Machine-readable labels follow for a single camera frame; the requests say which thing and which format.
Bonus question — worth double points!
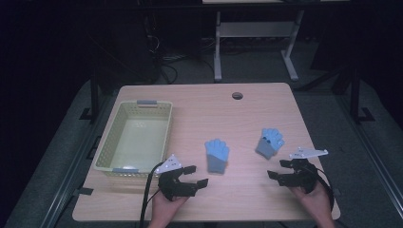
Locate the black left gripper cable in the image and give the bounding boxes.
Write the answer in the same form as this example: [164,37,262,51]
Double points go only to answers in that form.
[139,161,165,228]

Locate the black metal stand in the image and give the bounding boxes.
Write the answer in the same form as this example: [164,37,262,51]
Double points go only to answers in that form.
[349,66,376,124]
[79,74,100,122]

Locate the person's left hand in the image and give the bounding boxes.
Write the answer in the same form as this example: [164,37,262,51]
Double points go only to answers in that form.
[147,191,190,228]

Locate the blue and grey knitted glove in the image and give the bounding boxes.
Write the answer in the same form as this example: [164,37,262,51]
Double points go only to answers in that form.
[255,127,285,161]
[203,138,230,175]

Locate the pale yellow plastic basket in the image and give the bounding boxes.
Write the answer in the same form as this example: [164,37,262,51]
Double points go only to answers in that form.
[93,100,174,178]

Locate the white metal frame table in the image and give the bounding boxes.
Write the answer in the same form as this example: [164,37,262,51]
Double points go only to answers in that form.
[201,0,351,83]

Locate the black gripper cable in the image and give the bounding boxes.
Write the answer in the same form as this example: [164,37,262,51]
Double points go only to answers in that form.
[312,165,336,213]
[139,161,165,228]

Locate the black floor cables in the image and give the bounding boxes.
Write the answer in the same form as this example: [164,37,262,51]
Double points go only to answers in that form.
[151,34,180,85]

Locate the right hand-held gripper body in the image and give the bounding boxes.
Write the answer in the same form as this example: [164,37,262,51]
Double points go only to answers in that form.
[284,146,329,195]

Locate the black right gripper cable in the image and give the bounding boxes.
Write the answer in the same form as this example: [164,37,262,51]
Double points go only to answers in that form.
[312,165,336,213]

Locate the aluminium floor rail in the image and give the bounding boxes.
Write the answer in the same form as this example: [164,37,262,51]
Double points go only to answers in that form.
[40,94,110,228]
[336,94,403,220]

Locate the person's right hand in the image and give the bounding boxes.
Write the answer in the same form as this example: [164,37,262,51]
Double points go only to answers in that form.
[289,181,336,228]

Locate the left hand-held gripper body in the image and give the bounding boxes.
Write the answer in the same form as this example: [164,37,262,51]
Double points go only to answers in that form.
[154,154,198,202]

